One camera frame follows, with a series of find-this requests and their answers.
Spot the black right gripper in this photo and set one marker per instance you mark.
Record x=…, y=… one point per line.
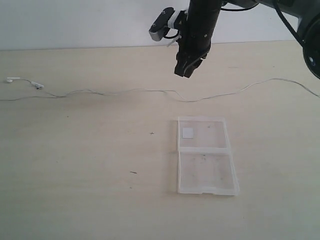
x=196, y=35

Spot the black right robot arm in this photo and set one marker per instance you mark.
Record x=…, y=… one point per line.
x=300, y=17

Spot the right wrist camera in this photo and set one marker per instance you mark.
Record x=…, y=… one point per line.
x=159, y=28

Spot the clear plastic hinged case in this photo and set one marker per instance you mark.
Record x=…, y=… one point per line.
x=205, y=159

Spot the white wired earphones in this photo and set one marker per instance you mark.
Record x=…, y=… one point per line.
x=48, y=95

